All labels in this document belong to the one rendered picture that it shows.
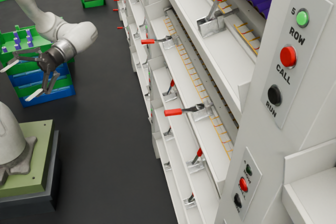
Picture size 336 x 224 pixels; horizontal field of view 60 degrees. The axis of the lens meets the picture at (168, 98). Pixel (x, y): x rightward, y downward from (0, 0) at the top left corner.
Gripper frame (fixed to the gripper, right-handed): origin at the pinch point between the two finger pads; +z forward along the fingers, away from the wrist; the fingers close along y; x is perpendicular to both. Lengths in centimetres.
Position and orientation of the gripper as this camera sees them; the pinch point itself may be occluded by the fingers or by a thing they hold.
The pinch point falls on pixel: (17, 84)
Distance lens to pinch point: 121.8
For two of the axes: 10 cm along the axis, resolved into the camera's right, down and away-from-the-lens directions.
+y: -4.5, -7.7, -4.5
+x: 7.1, 0.0, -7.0
